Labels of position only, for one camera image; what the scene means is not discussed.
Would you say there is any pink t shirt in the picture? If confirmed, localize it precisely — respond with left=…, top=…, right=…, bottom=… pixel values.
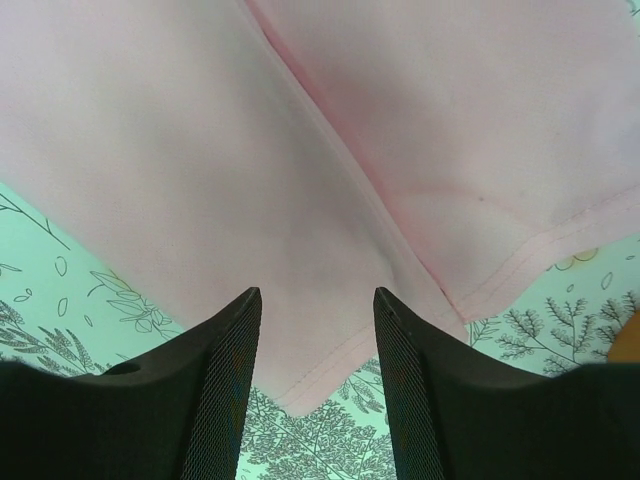
left=1, top=1, right=639, bottom=415

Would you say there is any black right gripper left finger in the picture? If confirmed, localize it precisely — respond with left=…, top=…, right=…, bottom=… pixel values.
left=1, top=287, right=262, bottom=479

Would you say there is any floral patterned table mat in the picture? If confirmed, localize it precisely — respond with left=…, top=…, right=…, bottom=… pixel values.
left=1, top=188, right=639, bottom=479

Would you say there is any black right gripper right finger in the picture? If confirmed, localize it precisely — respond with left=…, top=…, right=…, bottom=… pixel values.
left=373, top=288, right=639, bottom=479

